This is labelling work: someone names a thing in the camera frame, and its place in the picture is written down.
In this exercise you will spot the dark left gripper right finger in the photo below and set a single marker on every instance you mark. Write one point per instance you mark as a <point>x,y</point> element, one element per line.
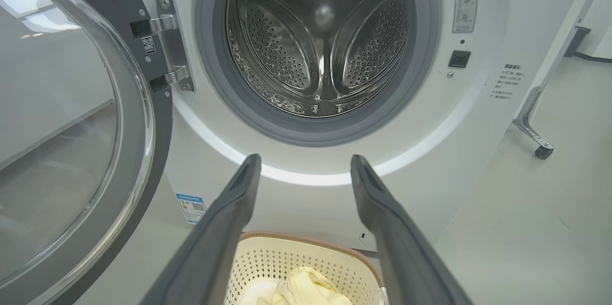
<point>401,257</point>

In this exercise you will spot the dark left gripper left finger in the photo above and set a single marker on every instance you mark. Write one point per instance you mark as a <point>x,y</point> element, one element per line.
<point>215,247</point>

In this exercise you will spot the cream yellow printed garment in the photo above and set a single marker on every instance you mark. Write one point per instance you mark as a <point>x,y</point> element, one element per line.
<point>306,288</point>

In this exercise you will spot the round black glass washer door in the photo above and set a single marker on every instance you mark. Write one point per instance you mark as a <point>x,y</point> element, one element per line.
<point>71,128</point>

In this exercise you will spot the white front-load washing machine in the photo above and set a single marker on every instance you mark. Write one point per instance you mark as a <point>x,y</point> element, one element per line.
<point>306,200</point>

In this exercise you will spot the grey rubber door gasket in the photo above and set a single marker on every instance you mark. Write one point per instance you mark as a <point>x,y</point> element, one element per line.
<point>213,56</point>

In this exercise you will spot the metal washer door hinge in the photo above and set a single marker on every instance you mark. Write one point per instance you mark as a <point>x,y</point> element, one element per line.
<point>172,37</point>

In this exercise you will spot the steel washing machine drum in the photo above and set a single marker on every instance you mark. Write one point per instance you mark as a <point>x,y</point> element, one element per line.
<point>315,37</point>

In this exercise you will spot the round white filter cover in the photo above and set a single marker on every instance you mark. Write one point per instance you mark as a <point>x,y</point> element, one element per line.
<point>366,240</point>

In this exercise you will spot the blue energy label sticker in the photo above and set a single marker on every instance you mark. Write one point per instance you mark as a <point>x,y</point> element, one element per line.
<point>191,208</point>

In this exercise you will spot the cream perforated basket brown rim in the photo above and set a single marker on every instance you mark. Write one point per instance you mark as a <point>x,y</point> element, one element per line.
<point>267,262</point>

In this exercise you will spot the metal partition leg with caster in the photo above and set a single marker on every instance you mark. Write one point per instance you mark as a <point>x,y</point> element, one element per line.
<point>528,121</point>

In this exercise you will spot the small printed text label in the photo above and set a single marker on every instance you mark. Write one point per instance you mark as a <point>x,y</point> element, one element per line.
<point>507,80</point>

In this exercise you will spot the small QR code sticker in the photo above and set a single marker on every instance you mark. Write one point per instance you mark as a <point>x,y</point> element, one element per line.
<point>148,45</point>

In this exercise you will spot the white rolling partition panel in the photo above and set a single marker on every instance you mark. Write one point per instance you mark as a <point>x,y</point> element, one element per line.
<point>578,8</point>

